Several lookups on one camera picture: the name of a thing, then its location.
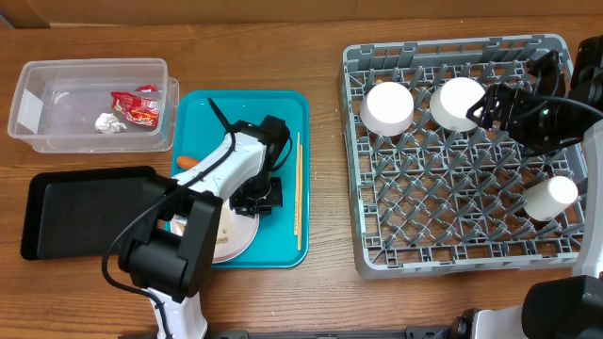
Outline foil ball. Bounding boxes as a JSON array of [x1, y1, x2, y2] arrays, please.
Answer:
[[94, 113, 127, 135]]

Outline red snack wrapper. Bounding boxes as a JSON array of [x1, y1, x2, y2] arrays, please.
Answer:
[[110, 84, 161, 128]]

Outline wooden chopstick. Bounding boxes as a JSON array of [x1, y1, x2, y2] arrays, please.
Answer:
[[297, 145, 303, 251], [294, 132, 301, 237]]

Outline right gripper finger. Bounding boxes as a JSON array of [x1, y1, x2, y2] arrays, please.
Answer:
[[466, 93, 495, 129], [527, 50, 562, 97]]

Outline peanuts and rice scraps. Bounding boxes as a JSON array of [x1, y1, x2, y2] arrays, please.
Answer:
[[217, 211, 235, 245]]

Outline white cup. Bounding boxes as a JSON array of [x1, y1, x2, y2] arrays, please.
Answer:
[[523, 176, 579, 221]]

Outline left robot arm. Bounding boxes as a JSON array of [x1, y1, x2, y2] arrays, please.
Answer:
[[114, 116, 292, 338]]

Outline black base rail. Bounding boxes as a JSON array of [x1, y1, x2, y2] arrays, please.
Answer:
[[204, 326, 461, 339]]

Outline pink bowl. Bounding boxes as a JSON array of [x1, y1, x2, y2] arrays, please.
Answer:
[[360, 82, 415, 137]]

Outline wooden chopstick right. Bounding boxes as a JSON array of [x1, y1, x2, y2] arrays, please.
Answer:
[[297, 145, 303, 251]]

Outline wooden chopstick left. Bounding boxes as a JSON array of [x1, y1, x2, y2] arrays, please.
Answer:
[[294, 132, 301, 237]]

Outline white bowl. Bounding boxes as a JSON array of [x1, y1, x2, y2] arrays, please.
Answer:
[[430, 77, 485, 132]]

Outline teal serving tray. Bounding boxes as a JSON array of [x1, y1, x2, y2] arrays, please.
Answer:
[[172, 89, 311, 269]]

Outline orange carrot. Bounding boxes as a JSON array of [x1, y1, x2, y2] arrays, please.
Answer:
[[176, 155, 199, 170]]

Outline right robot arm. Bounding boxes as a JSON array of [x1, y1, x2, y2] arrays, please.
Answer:
[[452, 37, 602, 338]]

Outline grey dishwasher rack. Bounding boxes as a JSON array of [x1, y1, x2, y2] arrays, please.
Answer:
[[340, 34, 584, 279]]

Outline black tray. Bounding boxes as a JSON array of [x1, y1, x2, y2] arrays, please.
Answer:
[[21, 166, 155, 260]]

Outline pink dinner plate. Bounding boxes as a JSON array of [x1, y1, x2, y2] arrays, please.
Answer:
[[170, 202, 260, 265]]

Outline clear plastic bin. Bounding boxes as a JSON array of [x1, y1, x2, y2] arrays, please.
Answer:
[[7, 58, 179, 153]]

